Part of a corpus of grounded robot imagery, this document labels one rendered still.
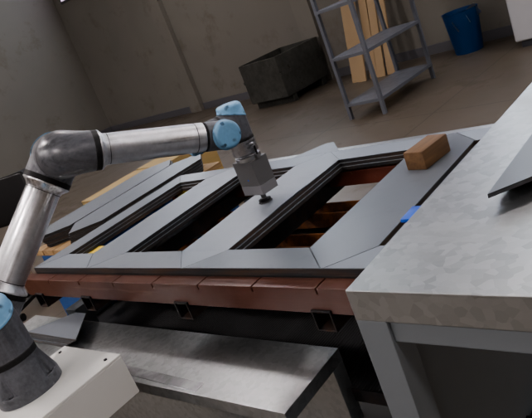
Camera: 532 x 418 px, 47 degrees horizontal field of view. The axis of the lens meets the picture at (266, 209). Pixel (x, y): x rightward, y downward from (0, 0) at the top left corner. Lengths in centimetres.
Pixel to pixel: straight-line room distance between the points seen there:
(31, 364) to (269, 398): 55
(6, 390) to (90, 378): 19
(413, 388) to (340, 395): 59
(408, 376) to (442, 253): 15
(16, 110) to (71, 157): 1151
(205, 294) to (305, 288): 32
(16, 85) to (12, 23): 118
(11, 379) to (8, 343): 8
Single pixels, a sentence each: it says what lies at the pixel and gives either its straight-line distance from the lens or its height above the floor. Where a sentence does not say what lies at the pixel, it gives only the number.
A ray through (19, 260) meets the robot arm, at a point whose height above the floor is 103.
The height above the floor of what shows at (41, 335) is 71.
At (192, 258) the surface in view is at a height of 85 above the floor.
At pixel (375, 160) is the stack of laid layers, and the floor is 83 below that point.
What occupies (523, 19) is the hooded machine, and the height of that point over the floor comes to 28.
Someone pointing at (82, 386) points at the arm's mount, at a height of 78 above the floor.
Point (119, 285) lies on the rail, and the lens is 177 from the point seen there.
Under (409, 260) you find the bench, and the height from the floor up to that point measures 105.
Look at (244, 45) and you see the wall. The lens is 1016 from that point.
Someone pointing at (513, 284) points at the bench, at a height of 105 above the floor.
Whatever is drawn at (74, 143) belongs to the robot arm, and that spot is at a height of 124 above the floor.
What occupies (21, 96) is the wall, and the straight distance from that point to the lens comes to 1307.
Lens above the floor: 138
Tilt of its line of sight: 18 degrees down
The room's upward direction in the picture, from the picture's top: 22 degrees counter-clockwise
